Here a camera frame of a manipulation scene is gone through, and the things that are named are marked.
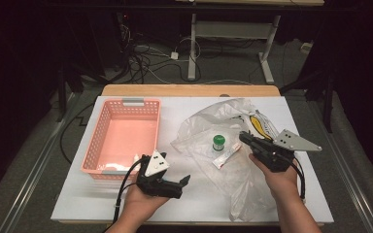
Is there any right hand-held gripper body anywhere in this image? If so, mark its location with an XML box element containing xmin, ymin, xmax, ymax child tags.
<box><xmin>249</xmin><ymin>129</ymin><xmax>322</xmax><ymax>174</ymax></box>

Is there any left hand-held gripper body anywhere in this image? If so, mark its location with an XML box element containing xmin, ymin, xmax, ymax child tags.
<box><xmin>136</xmin><ymin>150</ymin><xmax>184</xmax><ymax>199</ymax></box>

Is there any white tube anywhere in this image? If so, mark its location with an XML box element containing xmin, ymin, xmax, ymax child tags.
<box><xmin>212</xmin><ymin>142</ymin><xmax>243</xmax><ymax>171</ymax></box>

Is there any green-capped bottle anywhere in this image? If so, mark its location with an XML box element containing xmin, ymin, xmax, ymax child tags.
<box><xmin>211</xmin><ymin>134</ymin><xmax>226</xmax><ymax>152</ymax></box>

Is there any clear plastic bag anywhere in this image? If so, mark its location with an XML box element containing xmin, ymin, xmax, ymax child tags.
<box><xmin>169</xmin><ymin>97</ymin><xmax>293</xmax><ymax>223</ymax></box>

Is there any pink plastic basket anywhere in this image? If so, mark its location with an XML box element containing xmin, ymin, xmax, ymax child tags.
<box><xmin>81</xmin><ymin>98</ymin><xmax>161</xmax><ymax>181</ymax></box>

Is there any person's left hand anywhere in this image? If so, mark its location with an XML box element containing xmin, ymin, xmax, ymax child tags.
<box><xmin>121</xmin><ymin>183</ymin><xmax>172</xmax><ymax>221</ymax></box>

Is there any person's right hand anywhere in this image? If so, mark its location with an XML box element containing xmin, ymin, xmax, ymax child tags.
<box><xmin>248</xmin><ymin>152</ymin><xmax>300</xmax><ymax>199</ymax></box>

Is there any black stand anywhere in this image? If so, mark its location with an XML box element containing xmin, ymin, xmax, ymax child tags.
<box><xmin>279</xmin><ymin>66</ymin><xmax>335</xmax><ymax>134</ymax></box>
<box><xmin>55</xmin><ymin>62</ymin><xmax>109</xmax><ymax>123</ymax></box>

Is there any white board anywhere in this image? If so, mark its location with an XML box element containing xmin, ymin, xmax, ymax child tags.
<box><xmin>50</xmin><ymin>95</ymin><xmax>334</xmax><ymax>224</ymax></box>

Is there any white-legged desk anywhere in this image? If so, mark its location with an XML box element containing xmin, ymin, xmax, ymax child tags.
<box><xmin>174</xmin><ymin>0</ymin><xmax>325</xmax><ymax>85</ymax></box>

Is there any right hand-held gripper cable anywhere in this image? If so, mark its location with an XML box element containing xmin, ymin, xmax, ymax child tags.
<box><xmin>290</xmin><ymin>157</ymin><xmax>307</xmax><ymax>204</ymax></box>

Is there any hand-held gripper cable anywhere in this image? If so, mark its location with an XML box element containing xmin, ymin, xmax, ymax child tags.
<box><xmin>103</xmin><ymin>157</ymin><xmax>151</xmax><ymax>233</ymax></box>
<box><xmin>290</xmin><ymin>157</ymin><xmax>307</xmax><ymax>204</ymax></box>

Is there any left hand-held gripper cable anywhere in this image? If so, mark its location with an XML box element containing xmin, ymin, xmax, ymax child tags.
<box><xmin>103</xmin><ymin>157</ymin><xmax>151</xmax><ymax>233</ymax></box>

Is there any metal floor rail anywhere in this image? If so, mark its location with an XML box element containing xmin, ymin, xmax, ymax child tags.
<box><xmin>0</xmin><ymin>93</ymin><xmax>80</xmax><ymax>233</ymax></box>
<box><xmin>309</xmin><ymin>101</ymin><xmax>373</xmax><ymax>233</ymax></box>

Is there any bundle of floor cables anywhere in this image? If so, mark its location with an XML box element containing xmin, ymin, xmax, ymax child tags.
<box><xmin>119</xmin><ymin>22</ymin><xmax>203</xmax><ymax>85</ymax></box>

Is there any black floor cable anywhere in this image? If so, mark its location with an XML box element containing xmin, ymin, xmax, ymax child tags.
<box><xmin>59</xmin><ymin>100</ymin><xmax>95</xmax><ymax>165</ymax></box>

